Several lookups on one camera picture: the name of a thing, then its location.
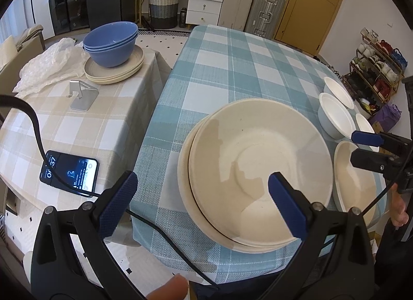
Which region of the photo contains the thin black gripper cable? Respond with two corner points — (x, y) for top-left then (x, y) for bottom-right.
(361, 180), (399, 223)

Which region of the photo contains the large beige plate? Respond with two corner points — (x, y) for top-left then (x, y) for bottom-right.
(189, 99), (333, 246)
(333, 141), (386, 214)
(177, 106), (302, 253)

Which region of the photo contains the purple bag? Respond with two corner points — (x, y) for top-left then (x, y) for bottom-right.
(368, 102), (402, 133)

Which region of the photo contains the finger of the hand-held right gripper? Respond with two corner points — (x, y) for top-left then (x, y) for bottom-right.
(351, 130), (413, 159)
(350, 148), (402, 175)

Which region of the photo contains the person's left hand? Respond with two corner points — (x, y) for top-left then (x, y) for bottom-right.
(145, 276), (189, 300)

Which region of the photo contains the clear bubble wrap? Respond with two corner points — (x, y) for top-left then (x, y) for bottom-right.
(13, 38), (91, 99)

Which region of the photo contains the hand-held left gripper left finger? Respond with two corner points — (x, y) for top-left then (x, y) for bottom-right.
(30, 171), (142, 300)

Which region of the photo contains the beige chair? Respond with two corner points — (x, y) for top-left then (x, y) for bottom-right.
(0, 24), (46, 78)

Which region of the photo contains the person's right hand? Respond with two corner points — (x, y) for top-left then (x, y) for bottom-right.
(388, 184), (410, 227)

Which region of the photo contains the metal shoe rack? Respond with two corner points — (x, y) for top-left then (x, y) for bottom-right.
(342, 27), (408, 113)

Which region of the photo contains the black smartphone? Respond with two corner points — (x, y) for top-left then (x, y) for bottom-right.
(39, 150), (100, 198)

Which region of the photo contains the teal checkered tablecloth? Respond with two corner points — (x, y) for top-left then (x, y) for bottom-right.
(131, 24), (388, 285)

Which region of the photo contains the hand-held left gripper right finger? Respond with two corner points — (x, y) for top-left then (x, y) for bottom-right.
(258, 171), (376, 300)

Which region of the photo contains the beige suitcase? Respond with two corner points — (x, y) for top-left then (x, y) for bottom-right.
(218, 0), (258, 31)

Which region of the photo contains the yellow door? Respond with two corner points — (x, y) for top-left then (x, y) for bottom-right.
(274, 0), (352, 56)

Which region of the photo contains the woven laundry basket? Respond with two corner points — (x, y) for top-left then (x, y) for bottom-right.
(148, 0), (179, 29)

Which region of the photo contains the silver suitcase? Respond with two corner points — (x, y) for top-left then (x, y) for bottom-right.
(245, 0), (287, 40)

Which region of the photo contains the black white striped rug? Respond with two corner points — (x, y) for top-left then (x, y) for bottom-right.
(137, 27), (194, 36)

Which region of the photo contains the silver metal phone stand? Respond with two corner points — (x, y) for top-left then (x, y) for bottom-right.
(66, 80), (99, 112)

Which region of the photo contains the white paper bowl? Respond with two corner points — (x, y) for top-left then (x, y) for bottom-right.
(323, 77), (355, 109)
(318, 93), (355, 141)
(355, 113), (379, 153)

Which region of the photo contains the blue bowl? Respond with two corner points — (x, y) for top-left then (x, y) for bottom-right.
(83, 21), (139, 49)
(84, 33), (139, 53)
(84, 37), (139, 68)

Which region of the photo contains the beige checkered tablecloth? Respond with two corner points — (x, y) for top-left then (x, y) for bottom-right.
(0, 40), (171, 211)

